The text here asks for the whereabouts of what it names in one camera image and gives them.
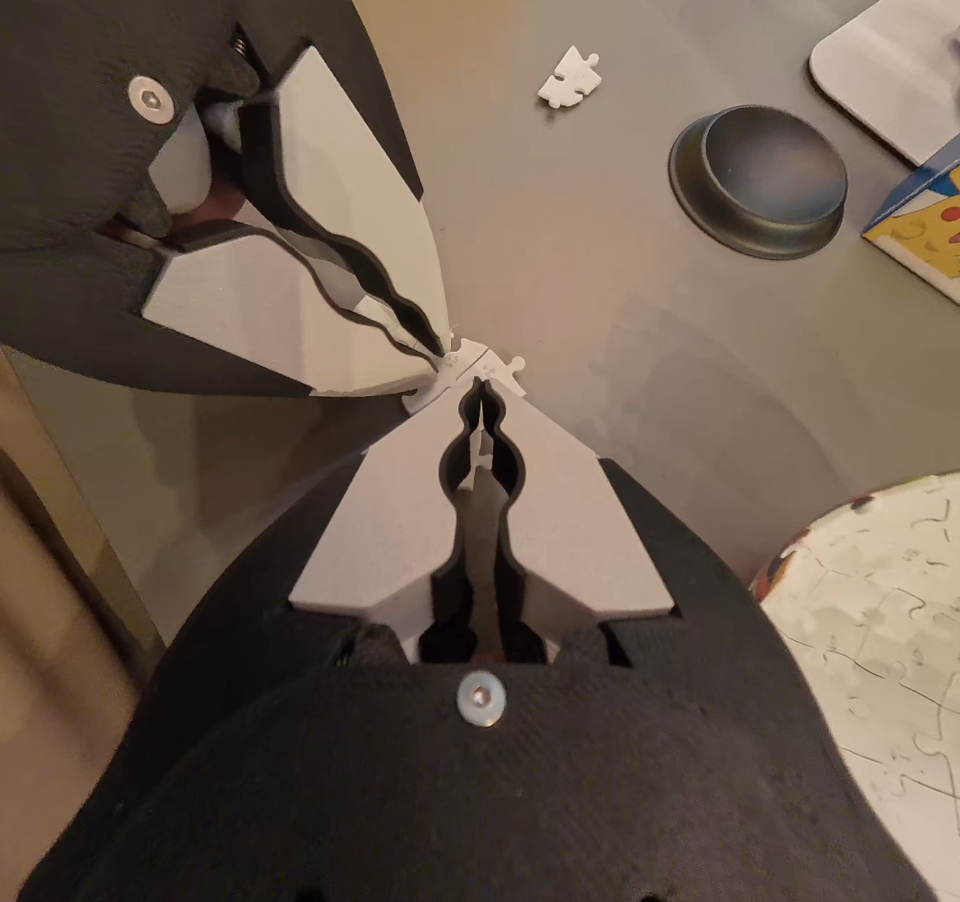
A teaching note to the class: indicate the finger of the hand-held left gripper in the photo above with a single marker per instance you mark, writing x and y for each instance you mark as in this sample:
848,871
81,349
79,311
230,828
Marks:
247,302
352,167

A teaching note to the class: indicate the white puzzle piece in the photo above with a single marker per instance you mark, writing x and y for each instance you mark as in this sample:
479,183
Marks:
469,362

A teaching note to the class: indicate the white rounded pad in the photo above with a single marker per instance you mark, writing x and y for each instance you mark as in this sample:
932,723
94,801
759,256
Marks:
877,70

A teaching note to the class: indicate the person's leg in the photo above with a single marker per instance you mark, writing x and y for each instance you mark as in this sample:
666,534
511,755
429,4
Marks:
52,617

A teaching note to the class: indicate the black round ball stand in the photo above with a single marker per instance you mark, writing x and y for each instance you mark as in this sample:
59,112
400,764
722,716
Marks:
757,182

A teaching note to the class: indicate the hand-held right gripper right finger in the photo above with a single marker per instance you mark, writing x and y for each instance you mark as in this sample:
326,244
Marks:
585,542

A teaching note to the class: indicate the partly built puzzle ball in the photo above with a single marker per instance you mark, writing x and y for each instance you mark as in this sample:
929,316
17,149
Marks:
862,617

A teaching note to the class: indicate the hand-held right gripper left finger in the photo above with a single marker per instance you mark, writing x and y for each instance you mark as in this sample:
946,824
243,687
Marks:
367,542

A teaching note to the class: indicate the loose white puzzle pieces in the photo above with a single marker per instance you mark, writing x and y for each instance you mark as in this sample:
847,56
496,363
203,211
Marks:
571,81

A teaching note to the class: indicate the blue puzzle box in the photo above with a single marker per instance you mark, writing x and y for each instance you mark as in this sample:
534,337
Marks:
922,227

